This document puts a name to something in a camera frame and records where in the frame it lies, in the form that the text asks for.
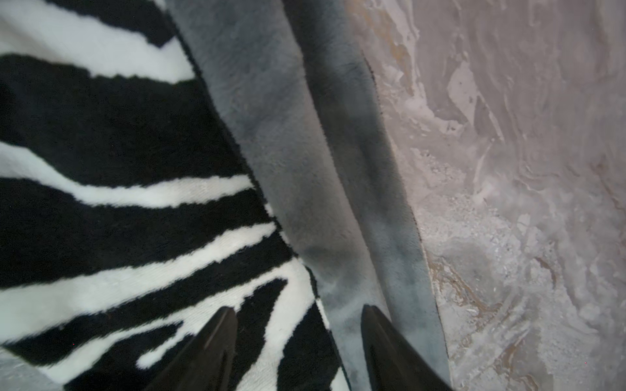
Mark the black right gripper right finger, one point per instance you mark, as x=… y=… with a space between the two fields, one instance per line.
x=393 y=365

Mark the zebra and grey plush pillowcase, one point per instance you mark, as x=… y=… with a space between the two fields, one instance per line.
x=163 y=159

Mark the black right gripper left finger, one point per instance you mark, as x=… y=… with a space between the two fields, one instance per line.
x=205 y=362

